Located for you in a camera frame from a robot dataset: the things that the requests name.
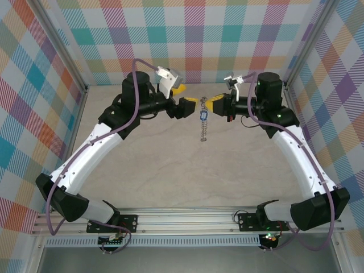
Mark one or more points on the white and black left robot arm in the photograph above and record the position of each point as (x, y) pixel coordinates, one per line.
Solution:
(91, 150)

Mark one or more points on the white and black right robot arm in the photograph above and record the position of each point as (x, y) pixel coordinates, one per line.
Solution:
(295, 159)

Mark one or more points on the small electronics board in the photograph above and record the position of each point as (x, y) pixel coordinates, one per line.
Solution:
(112, 240)
(269, 238)

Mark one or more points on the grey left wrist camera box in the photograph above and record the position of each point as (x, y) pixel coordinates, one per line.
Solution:
(177, 80)

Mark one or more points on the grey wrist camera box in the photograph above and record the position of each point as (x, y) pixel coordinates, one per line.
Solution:
(231, 84)
(177, 80)

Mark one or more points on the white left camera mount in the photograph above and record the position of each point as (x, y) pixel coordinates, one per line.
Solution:
(166, 84)

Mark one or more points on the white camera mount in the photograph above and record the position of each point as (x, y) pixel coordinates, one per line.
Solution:
(236, 92)
(166, 84)

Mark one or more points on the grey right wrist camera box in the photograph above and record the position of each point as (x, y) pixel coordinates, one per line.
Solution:
(231, 84)

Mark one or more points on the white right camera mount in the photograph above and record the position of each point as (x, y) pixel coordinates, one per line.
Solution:
(236, 92)

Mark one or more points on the aluminium corner post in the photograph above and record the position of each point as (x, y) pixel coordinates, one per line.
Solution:
(61, 42)
(306, 42)

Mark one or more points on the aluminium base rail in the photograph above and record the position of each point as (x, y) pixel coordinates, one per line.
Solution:
(185, 219)

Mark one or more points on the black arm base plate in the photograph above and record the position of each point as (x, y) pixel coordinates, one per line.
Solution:
(129, 223)
(247, 223)

